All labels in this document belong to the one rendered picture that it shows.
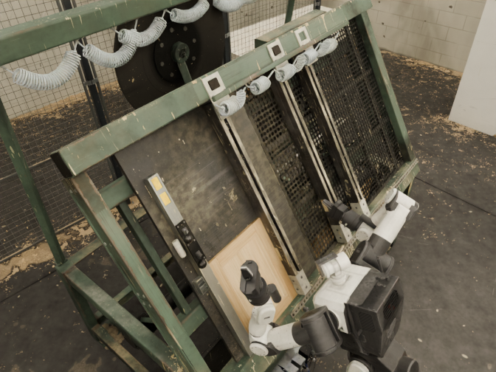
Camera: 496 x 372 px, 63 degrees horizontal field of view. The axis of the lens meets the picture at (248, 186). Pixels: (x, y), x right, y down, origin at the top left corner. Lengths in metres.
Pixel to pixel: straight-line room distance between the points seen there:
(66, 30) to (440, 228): 3.35
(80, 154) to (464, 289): 3.02
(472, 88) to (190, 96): 4.22
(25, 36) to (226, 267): 1.23
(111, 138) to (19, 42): 0.54
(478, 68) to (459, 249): 2.28
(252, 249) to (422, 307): 1.81
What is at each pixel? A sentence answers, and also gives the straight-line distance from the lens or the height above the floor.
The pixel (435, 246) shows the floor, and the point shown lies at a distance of 3.88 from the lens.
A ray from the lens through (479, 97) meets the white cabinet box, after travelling 5.47.
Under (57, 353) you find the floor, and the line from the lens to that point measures 3.37.
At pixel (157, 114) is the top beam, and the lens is 1.60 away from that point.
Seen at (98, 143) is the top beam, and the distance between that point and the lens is 1.48.
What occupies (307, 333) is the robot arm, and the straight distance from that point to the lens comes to 1.59.
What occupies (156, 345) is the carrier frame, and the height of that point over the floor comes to 0.79.
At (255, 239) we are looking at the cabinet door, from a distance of 1.96.
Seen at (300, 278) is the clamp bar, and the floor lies 1.00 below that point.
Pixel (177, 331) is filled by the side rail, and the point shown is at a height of 1.23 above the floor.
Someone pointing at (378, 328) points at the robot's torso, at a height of 1.34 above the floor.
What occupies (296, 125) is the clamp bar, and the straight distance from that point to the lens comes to 2.15.
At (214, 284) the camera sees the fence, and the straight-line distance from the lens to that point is 1.80.
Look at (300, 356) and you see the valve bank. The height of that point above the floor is 0.76.
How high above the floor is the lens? 2.69
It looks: 40 degrees down
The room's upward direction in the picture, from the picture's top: 3 degrees counter-clockwise
